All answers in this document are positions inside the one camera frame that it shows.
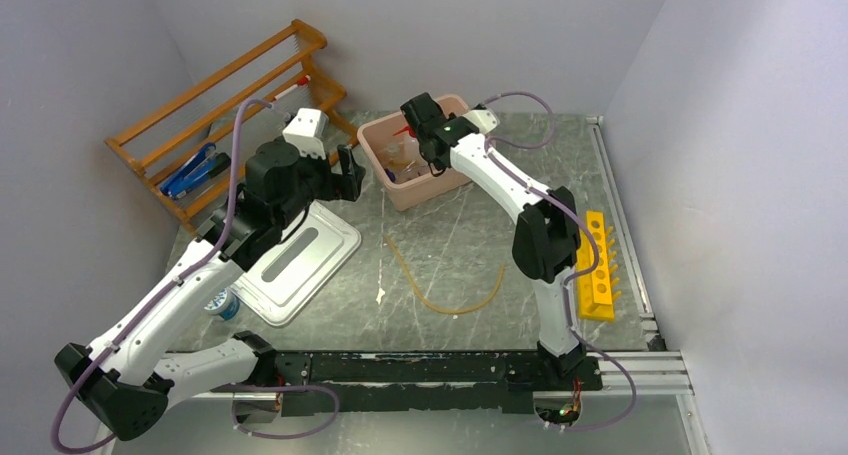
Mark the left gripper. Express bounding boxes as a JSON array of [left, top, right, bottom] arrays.
[[274, 142, 366, 229]]

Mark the clear glass beaker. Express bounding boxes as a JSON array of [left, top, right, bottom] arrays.
[[380, 143, 414, 173]]

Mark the tan rubber tube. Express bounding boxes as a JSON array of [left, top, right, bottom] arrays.
[[384, 234, 508, 315]]

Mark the white red-capped squeeze bottle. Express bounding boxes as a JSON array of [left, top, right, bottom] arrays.
[[391, 126, 422, 166]]

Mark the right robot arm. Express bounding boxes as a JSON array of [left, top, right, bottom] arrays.
[[400, 93, 586, 389]]

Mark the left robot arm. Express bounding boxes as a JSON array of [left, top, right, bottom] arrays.
[[50, 138, 365, 453]]

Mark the pink plastic bin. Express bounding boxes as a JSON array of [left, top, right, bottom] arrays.
[[357, 111, 470, 211]]

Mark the white tray lid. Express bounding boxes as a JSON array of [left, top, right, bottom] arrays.
[[229, 202, 362, 327]]

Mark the blue stapler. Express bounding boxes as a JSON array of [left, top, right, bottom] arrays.
[[159, 142, 231, 201]]

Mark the wooden shelf rack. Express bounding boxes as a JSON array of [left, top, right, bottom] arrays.
[[104, 19, 357, 232]]

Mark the blue white tape roll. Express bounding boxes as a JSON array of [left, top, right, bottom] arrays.
[[204, 288, 241, 321]]

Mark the yellow test tube rack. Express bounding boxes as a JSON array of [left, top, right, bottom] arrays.
[[575, 210, 621, 323]]

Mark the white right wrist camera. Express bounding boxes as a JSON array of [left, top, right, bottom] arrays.
[[462, 109, 500, 135]]

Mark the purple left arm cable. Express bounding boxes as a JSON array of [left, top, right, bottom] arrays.
[[50, 97, 276, 455]]

